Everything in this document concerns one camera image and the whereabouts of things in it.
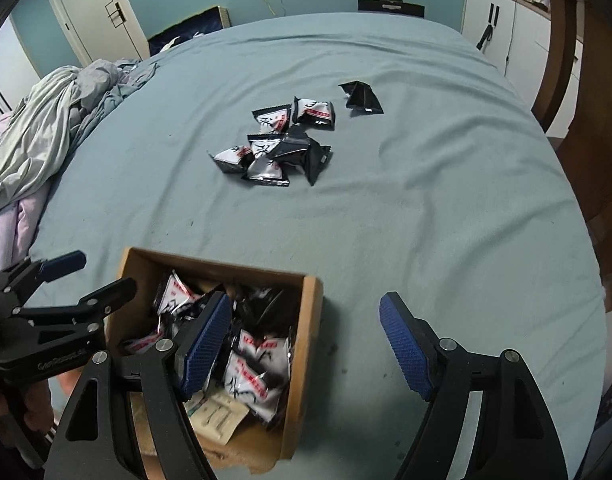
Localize dark blue picture frame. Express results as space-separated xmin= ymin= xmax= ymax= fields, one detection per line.
xmin=148 ymin=6 xmax=231 ymax=55

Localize white cabinet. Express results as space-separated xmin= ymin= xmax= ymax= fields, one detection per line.
xmin=460 ymin=0 xmax=585 ymax=137

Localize crumpled grey blanket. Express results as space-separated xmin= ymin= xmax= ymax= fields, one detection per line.
xmin=0 ymin=58 xmax=157 ymax=271

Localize white snack packet left large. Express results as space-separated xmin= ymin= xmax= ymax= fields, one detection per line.
xmin=210 ymin=145 xmax=255 ymax=174

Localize white door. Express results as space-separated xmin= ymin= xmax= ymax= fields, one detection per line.
xmin=49 ymin=0 xmax=150 ymax=65

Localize black snack packet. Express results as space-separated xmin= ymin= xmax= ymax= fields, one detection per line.
xmin=340 ymin=80 xmax=384 ymax=115
xmin=277 ymin=125 xmax=332 ymax=186

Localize black strap on cabinet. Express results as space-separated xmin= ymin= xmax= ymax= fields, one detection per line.
xmin=475 ymin=2 xmax=502 ymax=52

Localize wooden chair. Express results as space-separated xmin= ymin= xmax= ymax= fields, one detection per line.
xmin=532 ymin=0 xmax=612 ymax=284

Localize cardboard box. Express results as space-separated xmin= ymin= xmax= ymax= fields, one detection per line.
xmin=106 ymin=247 xmax=323 ymax=479

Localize snack packets inside box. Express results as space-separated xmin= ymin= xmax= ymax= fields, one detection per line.
xmin=120 ymin=270 xmax=300 ymax=429

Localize white snack packet upper right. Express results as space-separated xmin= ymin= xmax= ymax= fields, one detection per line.
xmin=292 ymin=96 xmax=335 ymax=130

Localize teal bed sheet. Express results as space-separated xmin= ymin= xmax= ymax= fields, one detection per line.
xmin=30 ymin=12 xmax=606 ymax=479

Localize black bag at bed end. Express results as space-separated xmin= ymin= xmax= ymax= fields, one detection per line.
xmin=357 ymin=0 xmax=425 ymax=18

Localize person's left hand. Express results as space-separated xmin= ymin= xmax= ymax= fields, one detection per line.
xmin=0 ymin=367 xmax=82 ymax=446

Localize white snack packet centre right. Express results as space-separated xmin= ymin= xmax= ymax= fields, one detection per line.
xmin=242 ymin=155 xmax=290 ymax=188

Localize white snack packet upper left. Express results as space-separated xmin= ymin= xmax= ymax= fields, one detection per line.
xmin=252 ymin=104 xmax=292 ymax=134

